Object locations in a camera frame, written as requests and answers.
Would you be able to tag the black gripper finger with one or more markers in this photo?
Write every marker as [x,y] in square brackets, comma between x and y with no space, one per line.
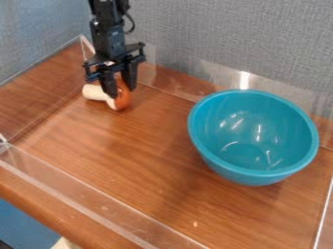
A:
[129,74]
[109,83]

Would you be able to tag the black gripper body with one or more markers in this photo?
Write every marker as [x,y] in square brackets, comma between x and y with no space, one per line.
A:
[110,56]

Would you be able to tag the brown cap toy mushroom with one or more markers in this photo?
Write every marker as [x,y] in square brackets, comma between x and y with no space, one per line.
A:
[93,92]

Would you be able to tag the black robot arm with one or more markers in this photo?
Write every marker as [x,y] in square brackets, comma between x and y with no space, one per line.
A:
[112,21]

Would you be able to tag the blue plastic bowl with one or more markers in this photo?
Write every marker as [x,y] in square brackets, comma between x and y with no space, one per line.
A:
[255,137]

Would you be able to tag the clear acrylic table barrier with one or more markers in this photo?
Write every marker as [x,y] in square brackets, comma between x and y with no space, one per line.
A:
[116,180]

